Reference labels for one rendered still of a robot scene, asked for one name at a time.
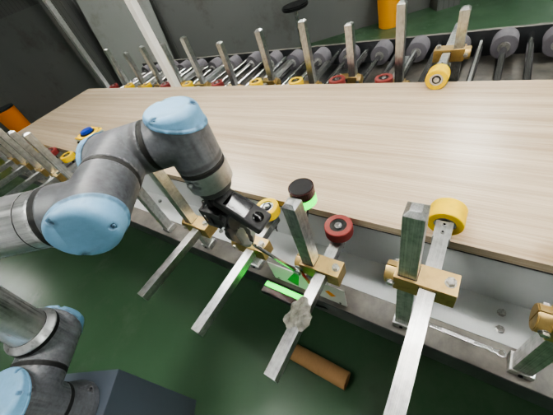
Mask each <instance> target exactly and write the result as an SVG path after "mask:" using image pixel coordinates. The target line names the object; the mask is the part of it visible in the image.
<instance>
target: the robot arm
mask: <svg viewBox="0 0 553 415"><path fill-rule="evenodd" d="M75 157H76V163H77V169H76V171H75V172H74V174H73V175H72V177H71V179H69V180H67V181H64V182H60V183H56V184H49V185H45V186H41V187H38V188H36V189H33V190H30V191H26V192H22V193H18V194H11V195H7V196H3V197H0V258H5V257H9V256H13V255H17V254H24V253H29V252H32V251H36V250H41V249H48V248H56V249H59V250H61V251H63V252H65V253H69V254H75V255H96V254H103V253H105V252H107V251H110V250H111V249H113V248H114V247H115V246H117V245H118V244H119V242H120V241H121V240H122V238H123V235H124V233H125V232H126V231H127V229H128V227H129V225H130V221H131V215H132V210H133V208H134V205H135V202H136V200H137V196H138V194H139V190H140V189H141V186H142V182H143V180H144V177H145V175H148V174H150V173H154V172H157V171H159V170H163V169H168V168H170V167H174V168H175V169H176V170H177V171H178V173H179V175H180V176H181V178H183V180H184V182H185V183H186V185H187V187H188V189H190V190H191V192H192V193H193V194H194V195H197V196H200V197H201V198H203V199H204V200H202V206H201V207H200V208H199V209H198V211H199V212H200V213H201V214H202V216H203V218H204V219H205V220H206V222H207V224H208V225H211V226H214V227H217V228H220V229H222V227H224V228H225V229H224V231H225V236H226V237H227V238H228V239H229V240H232V241H234V242H235V243H237V244H240V245H242V246H245V247H251V245H252V244H253V243H254V239H255V233H257V234H260V233H261V232H262V231H263V229H264V228H265V226H266V225H267V224H268V222H269V221H270V219H271V216H272V215H271V213H269V212H267V211H266V210H264V209H263V208H261V207H259V206H258V205H257V204H255V203H253V202H251V201H250V200H248V199H247V198H246V197H244V196H242V195H241V194H239V193H237V192H236V191H234V190H233V189H231V188H230V186H231V179H232V175H233V173H232V169H231V168H230V165H229V163H228V161H227V160H226V158H225V155H224V154H223V152H222V150H221V148H220V146H219V144H218V142H217V140H216V138H215V136H214V134H213V132H212V130H211V127H210V125H209V123H208V119H207V117H206V115H205V114H204V113H203V112H202V110H201V108H200V106H199V104H198V103H197V102H196V101H195V100H194V99H193V98H190V97H187V96H174V97H170V98H166V99H163V100H162V101H160V102H159V101H158V102H156V103H155V104H153V105H151V106H149V107H148V108H147V109H146V110H145V111H144V113H143V116H142V119H140V120H138V121H134V122H131V123H129V124H125V125H122V126H119V127H117V128H112V129H110V130H107V131H104V132H98V133H93V134H91V135H90V136H89V137H87V138H84V139H83V140H81V141H80V142H79V144H78V145H77V149H76V155H75ZM203 201H204V202H203ZM205 205H206V206H205ZM204 215H205V216H204ZM245 232H246V234H247V235H248V237H247V236H246V235H245ZM84 322H85V320H84V317H83V315H81V313H80V312H79V311H77V310H74V309H73V308H70V307H67V306H63V307H60V306H59V305H50V306H46V307H42V308H39V309H37V308H36V307H34V306H33V305H31V304H30V303H28V302H26V301H24V300H23V299H21V298H20V297H19V296H17V295H15V294H13V293H12V292H10V291H8V290H7V289H6V288H4V287H2V286H0V342H1V343H3V348H4V351H5V353H6V354H7V355H9V356H12V357H15V358H14V360H13V362H12V364H11V366H10V368H7V369H5V370H3V371H1V372H0V415H95V414H96V411H97V408H98V406H99V401H100V392H99V389H98V387H97V385H96V384H95V383H94V382H92V381H89V380H74V381H70V382H66V381H64V379H65V376H66V374H67V370H68V367H69V366H70V363H71V360H72V357H73V354H74V352H75V350H76V347H77V343H78V341H79V338H80V336H81V333H82V330H83V325H84Z"/></svg>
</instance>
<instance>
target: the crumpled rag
mask: <svg viewBox="0 0 553 415"><path fill-rule="evenodd" d="M308 302H309V301H308V298H307V297H306V296H302V297H300V298H299V300H297V301H294V302H292V303H291V306H290V312H288V313H287V314H286V315H285V316H284V318H283V321H284V323H285V324H286V327H287V328H288V329H291V328H293V327H295V326H296V327H297V329H298V330H299V331H300V332H302V331H304V329H305V328H306V327H309V323H310V320H311V319H312V317H313V316H312V315H311V314H310V312H309V311H310V308H311V305H310V304H309V303H308Z"/></svg>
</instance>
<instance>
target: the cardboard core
mask: <svg viewBox="0 0 553 415"><path fill-rule="evenodd" d="M290 359H291V360H292V361H294V362H296V363H297V364H299V365H301V366H302V367H304V368H306V369H308V370H309V371H312V372H313V373H314V374H316V375H318V376H320V377H322V378H324V379H325V380H327V381H329V382H330V383H332V384H334V385H335V386H337V387H339V388H340V389H343V390H345V389H346V387H347V384H348V382H349V379H350V375H351V373H350V372H349V371H347V370H345V369H344V368H342V367H340V366H338V365H336V364H334V363H332V362H331V361H329V360H327V359H325V358H323V357H321V356H319V355H318V354H316V353H314V352H311V351H310V350H309V349H307V348H305V347H302V346H300V345H299V344H296V346H295V350H294V351H293V353H292V355H291V357H290Z"/></svg>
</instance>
